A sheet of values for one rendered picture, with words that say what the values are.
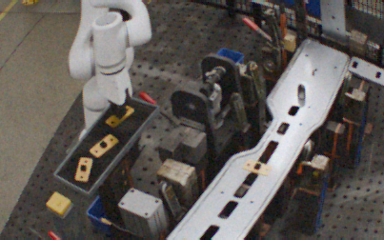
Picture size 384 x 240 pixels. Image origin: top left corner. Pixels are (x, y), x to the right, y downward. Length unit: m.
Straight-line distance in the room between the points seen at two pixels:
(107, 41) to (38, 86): 2.37
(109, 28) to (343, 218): 1.06
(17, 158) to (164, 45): 1.19
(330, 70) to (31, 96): 2.19
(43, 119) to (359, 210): 2.18
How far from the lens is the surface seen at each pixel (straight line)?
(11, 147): 3.74
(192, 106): 1.98
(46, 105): 3.92
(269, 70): 2.37
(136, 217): 1.79
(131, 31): 1.75
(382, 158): 2.47
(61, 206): 1.76
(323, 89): 2.26
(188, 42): 2.95
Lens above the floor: 2.46
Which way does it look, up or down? 43 degrees down
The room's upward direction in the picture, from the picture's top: 6 degrees counter-clockwise
